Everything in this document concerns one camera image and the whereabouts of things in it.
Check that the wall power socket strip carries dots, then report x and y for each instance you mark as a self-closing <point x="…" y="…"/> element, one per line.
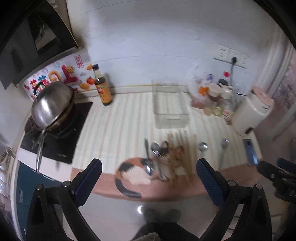
<point x="225" y="54"/>

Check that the orange label plastic bag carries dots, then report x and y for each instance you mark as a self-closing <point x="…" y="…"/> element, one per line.
<point x="198" y="86"/>

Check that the black range hood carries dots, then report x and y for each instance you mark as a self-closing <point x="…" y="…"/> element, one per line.
<point x="33" y="35"/>

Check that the plain wooden chopstick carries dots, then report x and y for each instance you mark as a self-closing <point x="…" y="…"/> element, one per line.
<point x="171" y="160"/>

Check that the small glass jar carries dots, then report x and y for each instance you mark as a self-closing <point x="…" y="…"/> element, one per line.
<point x="217" y="111"/>

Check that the long steel spoon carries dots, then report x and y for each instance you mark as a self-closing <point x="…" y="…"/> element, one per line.
<point x="224" y="145"/>

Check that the wooden chopstick green band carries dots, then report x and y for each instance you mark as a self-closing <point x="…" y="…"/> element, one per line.
<point x="187" y="157"/>

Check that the clear plastic utensil tray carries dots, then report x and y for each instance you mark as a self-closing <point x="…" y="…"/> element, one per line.
<point x="169" y="106"/>

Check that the blue cabinet front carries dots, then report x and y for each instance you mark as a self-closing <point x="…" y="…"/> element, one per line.
<point x="27" y="181"/>

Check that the round steel spoon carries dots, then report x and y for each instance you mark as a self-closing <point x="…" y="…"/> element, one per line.
<point x="202" y="147"/>

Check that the steel wok with lid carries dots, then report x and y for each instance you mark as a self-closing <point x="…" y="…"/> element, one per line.
<point x="50" y="110"/>

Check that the red cap soy bottle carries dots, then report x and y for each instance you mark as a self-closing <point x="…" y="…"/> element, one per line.
<point x="225" y="79"/>

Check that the cat shaped placemat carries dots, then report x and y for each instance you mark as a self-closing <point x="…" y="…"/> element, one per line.
<point x="162" y="166"/>

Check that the colourful wall sticker sheet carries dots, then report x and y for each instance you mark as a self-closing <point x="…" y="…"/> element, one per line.
<point x="75" y="70"/>

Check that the black induction cooktop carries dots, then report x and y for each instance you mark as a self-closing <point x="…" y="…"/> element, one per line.
<point x="59" y="144"/>

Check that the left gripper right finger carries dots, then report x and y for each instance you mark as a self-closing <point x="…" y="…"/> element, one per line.
<point x="212" y="180"/>

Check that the white lidded jar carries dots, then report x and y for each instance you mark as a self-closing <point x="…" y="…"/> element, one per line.
<point x="214" y="92"/>

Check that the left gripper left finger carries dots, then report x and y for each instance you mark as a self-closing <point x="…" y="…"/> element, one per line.
<point x="84" y="182"/>

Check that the blue smartphone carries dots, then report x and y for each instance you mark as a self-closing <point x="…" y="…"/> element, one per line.
<point x="250" y="152"/>

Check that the dark sauce bottle yellow label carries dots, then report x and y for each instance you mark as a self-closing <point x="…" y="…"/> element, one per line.
<point x="102" y="86"/>

